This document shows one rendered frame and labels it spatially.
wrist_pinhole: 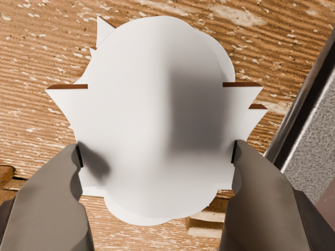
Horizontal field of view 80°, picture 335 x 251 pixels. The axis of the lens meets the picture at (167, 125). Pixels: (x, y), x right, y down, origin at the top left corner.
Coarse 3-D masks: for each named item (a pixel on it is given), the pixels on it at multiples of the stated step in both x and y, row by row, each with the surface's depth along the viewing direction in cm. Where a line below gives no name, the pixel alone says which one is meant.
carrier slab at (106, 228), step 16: (96, 208) 27; (96, 224) 28; (112, 224) 28; (128, 224) 28; (160, 224) 29; (176, 224) 29; (96, 240) 30; (112, 240) 30; (128, 240) 30; (144, 240) 30; (160, 240) 30; (176, 240) 30; (192, 240) 30; (208, 240) 31
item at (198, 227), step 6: (186, 222) 27; (192, 222) 26; (198, 222) 26; (204, 222) 26; (210, 222) 26; (216, 222) 27; (222, 222) 27; (186, 228) 26; (192, 228) 25; (198, 228) 25; (204, 228) 25; (210, 228) 26; (216, 228) 26; (222, 228) 26; (192, 234) 26; (198, 234) 26; (204, 234) 26; (210, 234) 26; (216, 234) 26
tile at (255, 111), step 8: (224, 80) 12; (256, 104) 14; (248, 112) 13; (256, 112) 13; (264, 112) 13; (248, 120) 13; (256, 120) 13; (240, 128) 14; (248, 128) 14; (240, 136) 14; (216, 184) 16; (224, 184) 16; (208, 192) 16; (216, 192) 16; (208, 200) 17; (192, 208) 17; (200, 208) 17; (176, 216) 17; (184, 216) 18
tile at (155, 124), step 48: (144, 48) 10; (192, 48) 10; (96, 96) 11; (144, 96) 11; (192, 96) 11; (240, 96) 11; (96, 144) 12; (144, 144) 13; (192, 144) 13; (144, 192) 14; (192, 192) 15
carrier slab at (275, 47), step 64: (0, 0) 16; (64, 0) 16; (128, 0) 16; (192, 0) 16; (256, 0) 16; (320, 0) 17; (0, 64) 18; (64, 64) 18; (256, 64) 19; (0, 128) 21; (64, 128) 21; (256, 128) 22
